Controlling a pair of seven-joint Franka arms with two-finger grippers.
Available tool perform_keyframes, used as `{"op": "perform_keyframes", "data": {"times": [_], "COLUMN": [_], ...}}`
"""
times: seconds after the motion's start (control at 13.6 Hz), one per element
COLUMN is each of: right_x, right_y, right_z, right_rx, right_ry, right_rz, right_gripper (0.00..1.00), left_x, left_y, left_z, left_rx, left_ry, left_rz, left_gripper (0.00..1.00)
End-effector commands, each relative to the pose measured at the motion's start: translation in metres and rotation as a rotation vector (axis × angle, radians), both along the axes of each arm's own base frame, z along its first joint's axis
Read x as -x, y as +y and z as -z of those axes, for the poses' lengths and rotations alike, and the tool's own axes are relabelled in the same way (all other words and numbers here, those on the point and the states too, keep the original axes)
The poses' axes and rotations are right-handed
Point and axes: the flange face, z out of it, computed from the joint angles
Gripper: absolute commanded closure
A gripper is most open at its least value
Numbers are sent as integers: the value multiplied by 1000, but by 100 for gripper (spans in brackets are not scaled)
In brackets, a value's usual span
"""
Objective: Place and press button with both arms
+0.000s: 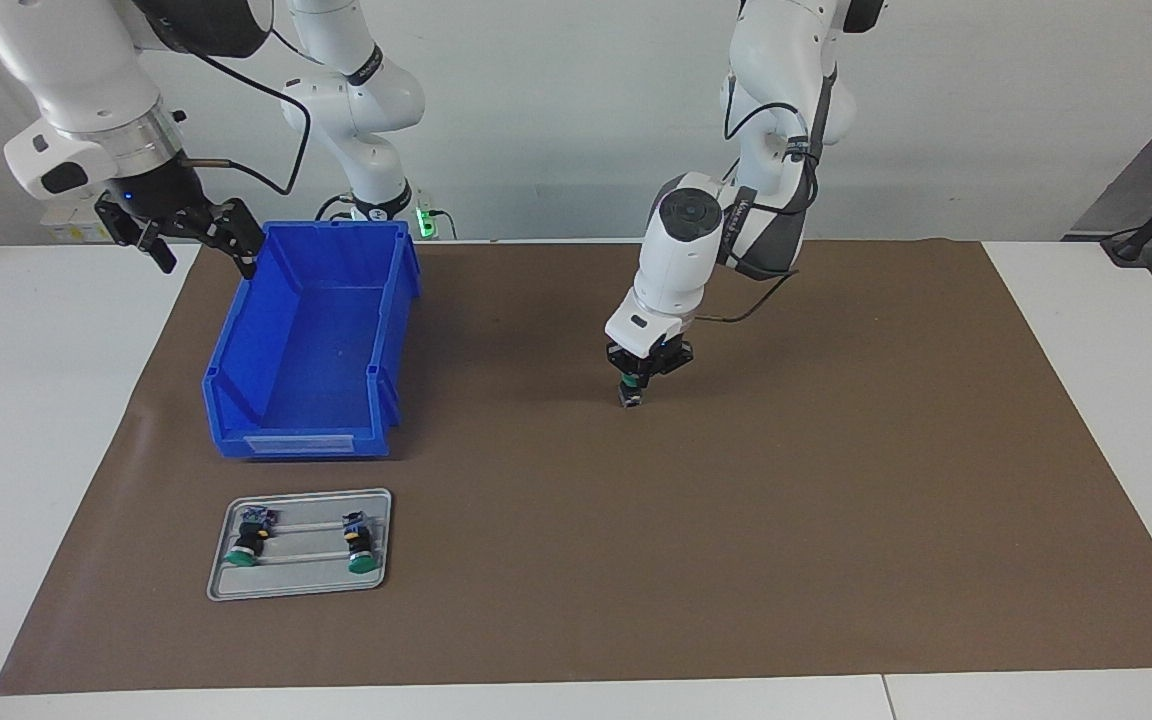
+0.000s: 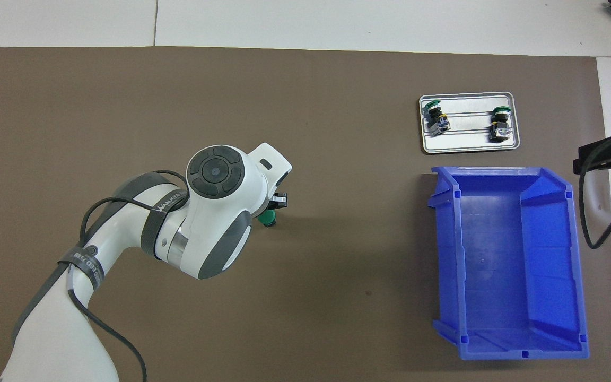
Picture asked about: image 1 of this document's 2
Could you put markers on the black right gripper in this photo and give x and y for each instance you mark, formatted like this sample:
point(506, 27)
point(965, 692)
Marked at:
point(166, 200)

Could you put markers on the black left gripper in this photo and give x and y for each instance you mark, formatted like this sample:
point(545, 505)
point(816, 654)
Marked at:
point(651, 354)

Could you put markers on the green push button switch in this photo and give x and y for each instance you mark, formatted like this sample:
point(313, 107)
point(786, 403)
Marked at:
point(248, 540)
point(632, 398)
point(361, 548)

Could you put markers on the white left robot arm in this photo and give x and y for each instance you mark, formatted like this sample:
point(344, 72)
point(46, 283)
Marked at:
point(681, 270)

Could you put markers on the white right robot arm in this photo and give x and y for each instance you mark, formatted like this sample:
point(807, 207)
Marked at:
point(66, 70)

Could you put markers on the white cardboard box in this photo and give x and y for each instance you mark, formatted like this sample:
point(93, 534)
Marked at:
point(61, 230)

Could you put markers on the blue plastic storage bin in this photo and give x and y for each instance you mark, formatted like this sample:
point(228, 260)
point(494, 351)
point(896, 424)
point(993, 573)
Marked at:
point(316, 340)

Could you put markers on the brown table mat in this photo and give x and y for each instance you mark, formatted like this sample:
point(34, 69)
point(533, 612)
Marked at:
point(736, 550)

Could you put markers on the silver metal tray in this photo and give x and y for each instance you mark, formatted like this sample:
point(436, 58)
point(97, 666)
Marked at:
point(306, 582)

